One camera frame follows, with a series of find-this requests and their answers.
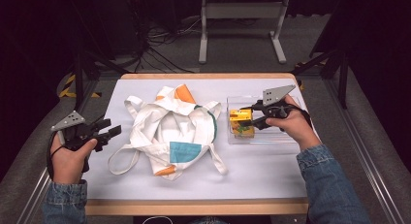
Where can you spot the white patterned tote bag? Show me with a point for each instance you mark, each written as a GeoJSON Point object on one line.
{"type": "Point", "coordinates": [174, 133]}

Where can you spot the person's left hand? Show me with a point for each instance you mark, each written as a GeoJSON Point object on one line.
{"type": "Point", "coordinates": [66, 166]}

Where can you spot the person's right hand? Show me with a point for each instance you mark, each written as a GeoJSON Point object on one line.
{"type": "Point", "coordinates": [295, 127]}

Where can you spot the yellow black hazard tape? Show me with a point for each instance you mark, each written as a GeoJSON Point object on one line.
{"type": "Point", "coordinates": [69, 88]}

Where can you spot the clear plastic tray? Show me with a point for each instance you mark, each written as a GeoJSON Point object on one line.
{"type": "Point", "coordinates": [274, 136]}

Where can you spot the yellow printed box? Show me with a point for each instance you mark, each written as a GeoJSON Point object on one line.
{"type": "Point", "coordinates": [240, 120]}

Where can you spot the black tripod stand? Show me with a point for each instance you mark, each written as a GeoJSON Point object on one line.
{"type": "Point", "coordinates": [342, 72]}
{"type": "Point", "coordinates": [79, 72]}

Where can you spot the white paper sheet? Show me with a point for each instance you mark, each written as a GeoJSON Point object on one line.
{"type": "Point", "coordinates": [252, 172]}

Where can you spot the grey metal stand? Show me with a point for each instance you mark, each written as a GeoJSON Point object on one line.
{"type": "Point", "coordinates": [240, 10]}

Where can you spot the aluminium rail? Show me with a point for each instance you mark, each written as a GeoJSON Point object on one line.
{"type": "Point", "coordinates": [34, 201]}
{"type": "Point", "coordinates": [365, 153]}

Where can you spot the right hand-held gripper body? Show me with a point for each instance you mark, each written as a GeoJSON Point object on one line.
{"type": "Point", "coordinates": [276, 94]}

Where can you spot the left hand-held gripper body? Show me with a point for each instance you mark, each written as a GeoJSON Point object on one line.
{"type": "Point", "coordinates": [69, 120]}

